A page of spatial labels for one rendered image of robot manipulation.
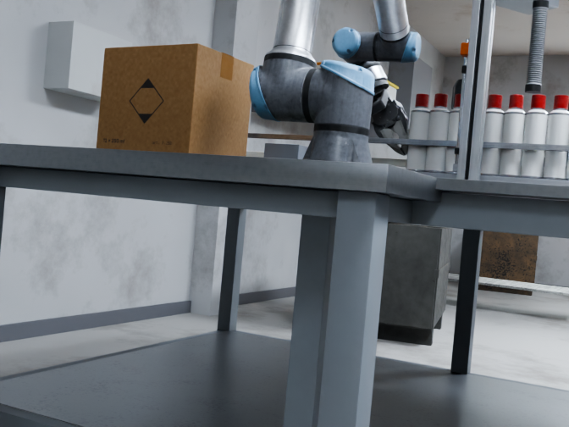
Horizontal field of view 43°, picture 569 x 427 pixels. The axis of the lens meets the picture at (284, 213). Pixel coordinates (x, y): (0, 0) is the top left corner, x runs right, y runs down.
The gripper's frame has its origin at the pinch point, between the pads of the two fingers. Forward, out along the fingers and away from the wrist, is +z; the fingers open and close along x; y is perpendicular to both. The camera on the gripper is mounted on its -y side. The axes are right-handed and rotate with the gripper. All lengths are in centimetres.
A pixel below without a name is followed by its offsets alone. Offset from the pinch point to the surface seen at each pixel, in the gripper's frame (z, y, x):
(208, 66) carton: -31, -40, 25
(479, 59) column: -6.7, -16.2, -28.8
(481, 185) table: 27, -64, -24
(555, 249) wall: 16, 784, 51
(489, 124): 4.8, -1.9, -23.1
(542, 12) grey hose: -11.0, -11.0, -45.3
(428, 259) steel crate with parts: 9, 236, 66
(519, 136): 10.9, -1.5, -28.0
